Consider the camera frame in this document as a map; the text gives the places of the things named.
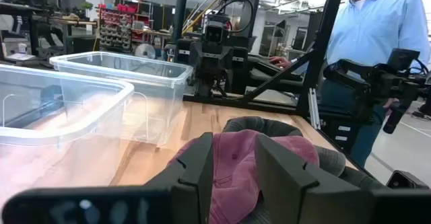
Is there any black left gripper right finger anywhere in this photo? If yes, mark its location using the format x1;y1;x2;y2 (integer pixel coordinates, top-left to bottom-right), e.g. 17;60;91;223
254;133;373;224

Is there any dark grey baseball cap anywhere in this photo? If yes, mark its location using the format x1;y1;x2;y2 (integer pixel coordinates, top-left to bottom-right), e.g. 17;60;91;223
314;145;388;191

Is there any person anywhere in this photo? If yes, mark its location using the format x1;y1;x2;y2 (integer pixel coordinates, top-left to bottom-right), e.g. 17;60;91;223
269;0;431;167

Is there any black baseball cap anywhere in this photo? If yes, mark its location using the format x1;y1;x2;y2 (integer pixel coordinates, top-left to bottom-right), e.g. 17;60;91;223
222;116;304;138

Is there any dark workbench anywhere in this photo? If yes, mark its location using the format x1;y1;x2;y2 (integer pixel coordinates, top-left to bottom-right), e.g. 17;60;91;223
0;1;98;65

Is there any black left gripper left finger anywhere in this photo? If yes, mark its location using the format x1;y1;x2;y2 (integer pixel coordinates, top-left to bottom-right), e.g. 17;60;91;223
144;132;215;224

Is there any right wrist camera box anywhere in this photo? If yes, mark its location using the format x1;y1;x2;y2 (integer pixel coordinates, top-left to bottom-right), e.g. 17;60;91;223
204;14;230;45

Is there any black aluminium table frame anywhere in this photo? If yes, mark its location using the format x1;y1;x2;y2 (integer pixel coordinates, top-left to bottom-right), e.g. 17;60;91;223
171;0;347;130

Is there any round silver disc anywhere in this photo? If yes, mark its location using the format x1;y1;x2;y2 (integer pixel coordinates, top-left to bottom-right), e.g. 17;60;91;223
134;43;157;61

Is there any person's hand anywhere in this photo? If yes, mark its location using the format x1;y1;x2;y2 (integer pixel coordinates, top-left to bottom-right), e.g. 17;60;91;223
269;56;292;69
383;98;400;117

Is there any red parts bin shelf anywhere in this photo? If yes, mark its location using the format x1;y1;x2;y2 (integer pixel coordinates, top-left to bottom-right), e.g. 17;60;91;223
98;2;153;54

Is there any clear plastic bin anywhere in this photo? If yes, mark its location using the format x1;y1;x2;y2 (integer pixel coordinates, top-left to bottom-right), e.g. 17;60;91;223
49;51;195;147
0;64;135;215

